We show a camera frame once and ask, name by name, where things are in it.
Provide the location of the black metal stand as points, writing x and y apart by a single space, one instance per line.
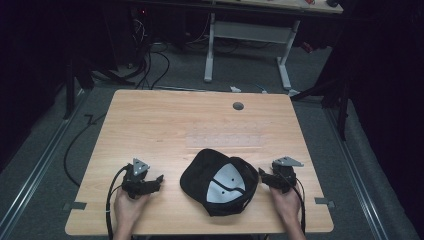
75 80
333 96

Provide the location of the white plug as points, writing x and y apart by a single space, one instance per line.
235 89

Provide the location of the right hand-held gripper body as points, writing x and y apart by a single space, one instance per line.
283 173

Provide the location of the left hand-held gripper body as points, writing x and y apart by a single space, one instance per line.
136 181

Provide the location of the person's right hand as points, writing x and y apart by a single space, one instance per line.
286 205

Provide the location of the grey tape piece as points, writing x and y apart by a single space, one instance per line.
324 201
75 206

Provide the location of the white-legged wooden desk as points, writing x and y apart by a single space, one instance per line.
253 30

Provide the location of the metal floor rail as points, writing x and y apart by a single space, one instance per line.
358 173
36 166

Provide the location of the black baseball cap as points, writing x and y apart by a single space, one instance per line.
220 181

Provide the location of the person's left hand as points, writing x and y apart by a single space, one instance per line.
128 208

